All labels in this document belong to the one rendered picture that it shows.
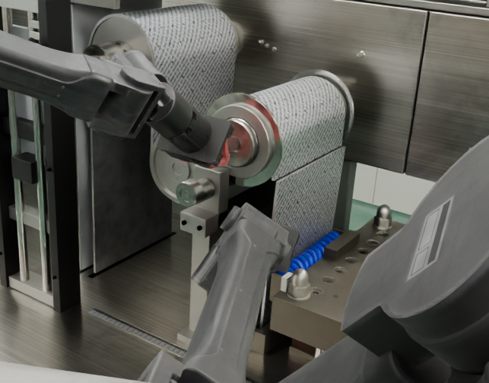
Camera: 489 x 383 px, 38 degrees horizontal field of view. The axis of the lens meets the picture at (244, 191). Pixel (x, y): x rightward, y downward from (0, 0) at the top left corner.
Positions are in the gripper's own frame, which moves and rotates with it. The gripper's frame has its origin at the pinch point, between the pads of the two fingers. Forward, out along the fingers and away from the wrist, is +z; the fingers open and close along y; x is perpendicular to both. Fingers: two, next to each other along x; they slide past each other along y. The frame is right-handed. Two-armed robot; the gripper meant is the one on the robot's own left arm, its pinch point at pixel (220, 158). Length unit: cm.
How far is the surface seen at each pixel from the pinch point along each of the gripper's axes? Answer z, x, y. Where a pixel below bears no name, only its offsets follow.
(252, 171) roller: 3.6, 0.3, 3.8
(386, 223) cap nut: 39.1, 6.1, 15.2
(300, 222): 19.1, -2.2, 7.5
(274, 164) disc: 3.3, 2.1, 7.1
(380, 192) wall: 281, 76, -72
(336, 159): 22.7, 11.0, 7.9
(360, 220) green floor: 279, 57, -76
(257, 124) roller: -1.0, 6.3, 4.2
